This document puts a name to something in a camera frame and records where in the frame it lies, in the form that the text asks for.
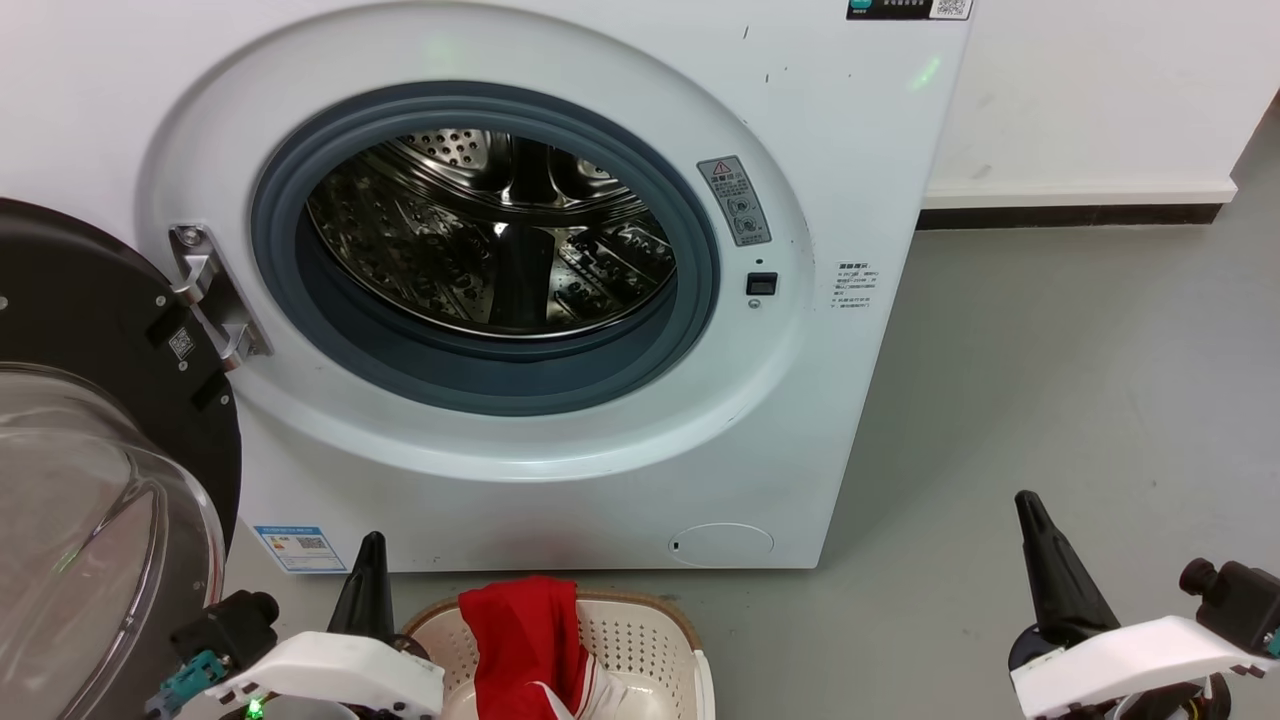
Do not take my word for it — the grey warning sticker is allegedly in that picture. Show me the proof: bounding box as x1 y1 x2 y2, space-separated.
697 155 773 248

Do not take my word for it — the white front-load washing machine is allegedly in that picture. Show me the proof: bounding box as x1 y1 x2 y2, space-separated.
0 0 976 574

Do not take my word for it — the small text label sticker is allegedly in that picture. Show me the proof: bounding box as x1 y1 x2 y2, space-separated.
830 262 883 311

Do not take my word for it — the blue energy label sticker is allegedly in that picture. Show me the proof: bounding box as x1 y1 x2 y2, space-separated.
253 524 348 574

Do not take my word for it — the open washer door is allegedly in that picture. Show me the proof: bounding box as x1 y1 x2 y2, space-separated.
0 197 243 720

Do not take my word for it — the red and white garment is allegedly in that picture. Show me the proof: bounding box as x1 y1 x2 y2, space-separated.
458 576 631 720

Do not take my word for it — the cream laundry basket brown rim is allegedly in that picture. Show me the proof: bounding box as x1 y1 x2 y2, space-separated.
402 590 716 720

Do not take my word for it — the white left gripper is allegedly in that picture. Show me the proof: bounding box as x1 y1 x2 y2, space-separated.
205 532 446 719

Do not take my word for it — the grey rubber door gasket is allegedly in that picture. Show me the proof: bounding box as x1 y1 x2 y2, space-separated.
250 82 721 417

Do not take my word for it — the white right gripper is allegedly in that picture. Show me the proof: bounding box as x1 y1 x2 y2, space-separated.
1010 490 1273 720

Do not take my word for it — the dark QR code sticker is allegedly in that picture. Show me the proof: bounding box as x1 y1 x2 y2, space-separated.
846 0 973 21

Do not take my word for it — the round filter cover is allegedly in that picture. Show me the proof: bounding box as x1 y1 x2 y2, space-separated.
668 522 776 569

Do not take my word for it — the stainless steel washing machine drum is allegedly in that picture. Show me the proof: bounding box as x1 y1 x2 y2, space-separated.
305 128 678 339

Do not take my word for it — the metal door hinge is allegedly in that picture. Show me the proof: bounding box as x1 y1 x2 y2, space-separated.
168 225 273 373

